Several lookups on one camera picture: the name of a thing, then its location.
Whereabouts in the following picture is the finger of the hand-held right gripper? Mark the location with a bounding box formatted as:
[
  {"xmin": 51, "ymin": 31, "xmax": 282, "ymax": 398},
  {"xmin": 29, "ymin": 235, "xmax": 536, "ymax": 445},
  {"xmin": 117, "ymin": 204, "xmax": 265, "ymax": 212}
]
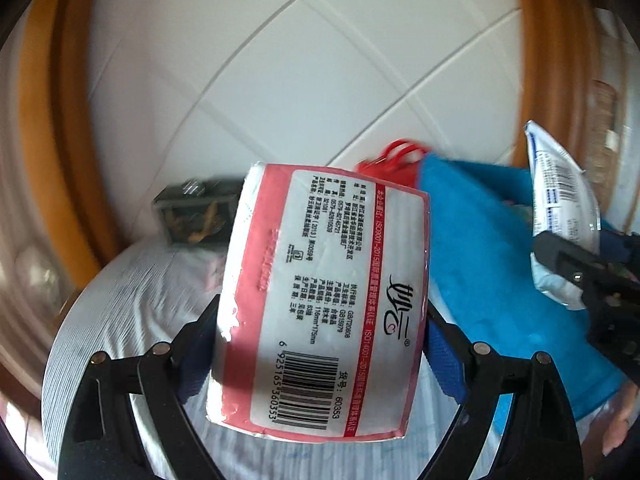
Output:
[
  {"xmin": 600, "ymin": 230, "xmax": 640, "ymax": 276},
  {"xmin": 531, "ymin": 232, "xmax": 640, "ymax": 378}
]

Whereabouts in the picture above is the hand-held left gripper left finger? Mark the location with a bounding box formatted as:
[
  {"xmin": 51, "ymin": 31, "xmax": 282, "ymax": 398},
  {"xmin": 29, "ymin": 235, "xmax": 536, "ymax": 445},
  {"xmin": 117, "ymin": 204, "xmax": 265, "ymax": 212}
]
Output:
[{"xmin": 59, "ymin": 300, "xmax": 226, "ymax": 480}]

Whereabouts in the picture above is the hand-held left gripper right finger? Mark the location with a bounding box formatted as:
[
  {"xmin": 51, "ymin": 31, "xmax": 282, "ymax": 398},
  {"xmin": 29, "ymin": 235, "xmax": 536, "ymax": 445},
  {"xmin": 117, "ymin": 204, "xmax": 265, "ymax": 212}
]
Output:
[{"xmin": 422, "ymin": 305, "xmax": 583, "ymax": 480}]

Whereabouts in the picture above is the white wet wipe pack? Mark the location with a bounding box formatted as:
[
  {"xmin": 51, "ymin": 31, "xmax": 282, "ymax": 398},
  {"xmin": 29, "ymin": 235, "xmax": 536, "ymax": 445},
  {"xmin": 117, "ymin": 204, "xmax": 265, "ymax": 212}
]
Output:
[{"xmin": 524, "ymin": 121, "xmax": 602, "ymax": 311}]

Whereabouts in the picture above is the blue plastic crate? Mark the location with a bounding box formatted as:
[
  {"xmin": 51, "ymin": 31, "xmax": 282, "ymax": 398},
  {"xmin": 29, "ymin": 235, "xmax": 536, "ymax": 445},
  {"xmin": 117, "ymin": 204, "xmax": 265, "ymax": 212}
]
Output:
[{"xmin": 417, "ymin": 155, "xmax": 632, "ymax": 422}]

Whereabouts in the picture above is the cloth-covered round desktop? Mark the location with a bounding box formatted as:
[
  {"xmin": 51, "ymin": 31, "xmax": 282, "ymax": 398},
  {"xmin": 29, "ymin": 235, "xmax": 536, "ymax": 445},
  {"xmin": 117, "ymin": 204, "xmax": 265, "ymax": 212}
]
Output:
[{"xmin": 42, "ymin": 242, "xmax": 621, "ymax": 480}]

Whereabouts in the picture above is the person's right hand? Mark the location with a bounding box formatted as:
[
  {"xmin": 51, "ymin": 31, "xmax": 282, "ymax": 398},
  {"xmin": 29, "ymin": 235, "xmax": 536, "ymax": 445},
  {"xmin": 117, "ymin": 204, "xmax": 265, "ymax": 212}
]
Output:
[{"xmin": 602, "ymin": 385, "xmax": 638, "ymax": 456}]

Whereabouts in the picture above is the rolled patterned mat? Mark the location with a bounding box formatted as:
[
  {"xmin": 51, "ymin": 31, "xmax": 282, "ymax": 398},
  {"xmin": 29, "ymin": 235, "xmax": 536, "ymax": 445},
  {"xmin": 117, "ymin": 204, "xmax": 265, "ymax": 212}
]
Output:
[{"xmin": 592, "ymin": 80, "xmax": 627, "ymax": 171}]

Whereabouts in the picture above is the black gift box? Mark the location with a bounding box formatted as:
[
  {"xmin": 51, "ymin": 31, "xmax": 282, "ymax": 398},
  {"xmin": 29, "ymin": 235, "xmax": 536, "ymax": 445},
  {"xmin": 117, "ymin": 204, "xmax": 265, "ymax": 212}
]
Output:
[{"xmin": 154, "ymin": 177, "xmax": 242, "ymax": 246}]

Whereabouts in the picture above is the red small suitcase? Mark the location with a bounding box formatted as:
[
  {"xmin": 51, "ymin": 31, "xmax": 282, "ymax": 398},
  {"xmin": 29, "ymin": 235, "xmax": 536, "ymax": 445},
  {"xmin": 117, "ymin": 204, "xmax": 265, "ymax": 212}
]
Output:
[{"xmin": 356, "ymin": 139, "xmax": 429, "ymax": 182}]

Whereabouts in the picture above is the sheer curtain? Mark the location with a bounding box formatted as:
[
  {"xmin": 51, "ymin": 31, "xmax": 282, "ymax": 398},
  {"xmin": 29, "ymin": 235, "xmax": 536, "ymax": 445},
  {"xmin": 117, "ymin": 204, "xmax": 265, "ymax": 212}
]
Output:
[{"xmin": 0, "ymin": 50, "xmax": 66, "ymax": 371}]

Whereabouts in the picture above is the orange wooden frame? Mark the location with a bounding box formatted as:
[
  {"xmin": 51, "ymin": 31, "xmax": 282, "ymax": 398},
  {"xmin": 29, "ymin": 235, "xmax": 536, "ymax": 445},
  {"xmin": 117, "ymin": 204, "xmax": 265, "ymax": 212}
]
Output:
[
  {"xmin": 510, "ymin": 0, "xmax": 632, "ymax": 173},
  {"xmin": 25, "ymin": 0, "xmax": 132, "ymax": 287}
]

